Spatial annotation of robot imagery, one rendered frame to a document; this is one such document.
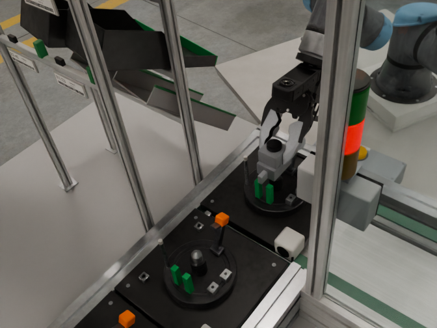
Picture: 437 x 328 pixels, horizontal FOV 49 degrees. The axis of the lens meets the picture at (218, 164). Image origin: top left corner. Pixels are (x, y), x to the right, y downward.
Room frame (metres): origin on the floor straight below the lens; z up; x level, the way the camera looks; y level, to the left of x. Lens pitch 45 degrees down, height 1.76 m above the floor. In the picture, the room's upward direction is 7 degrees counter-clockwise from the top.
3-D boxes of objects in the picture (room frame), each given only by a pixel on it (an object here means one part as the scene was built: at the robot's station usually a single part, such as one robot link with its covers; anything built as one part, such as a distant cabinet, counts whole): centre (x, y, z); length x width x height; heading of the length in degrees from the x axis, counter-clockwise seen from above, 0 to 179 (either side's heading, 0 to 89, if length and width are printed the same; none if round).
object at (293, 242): (0.54, -0.12, 0.97); 0.05 x 0.05 x 0.04; 46
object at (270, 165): (0.67, -0.11, 1.09); 0.08 x 0.04 x 0.07; 136
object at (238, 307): (0.50, 0.06, 1.01); 0.24 x 0.24 x 0.13; 46
